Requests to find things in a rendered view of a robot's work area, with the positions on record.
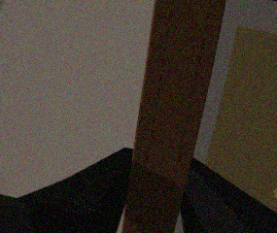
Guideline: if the dark brown picture frame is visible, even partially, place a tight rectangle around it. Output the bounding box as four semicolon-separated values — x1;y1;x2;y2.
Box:
121;0;277;233

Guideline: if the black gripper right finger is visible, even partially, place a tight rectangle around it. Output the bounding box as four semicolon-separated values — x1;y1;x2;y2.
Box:
180;158;277;233

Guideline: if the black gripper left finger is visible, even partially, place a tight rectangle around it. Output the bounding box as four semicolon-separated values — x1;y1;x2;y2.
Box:
0;148;133;233

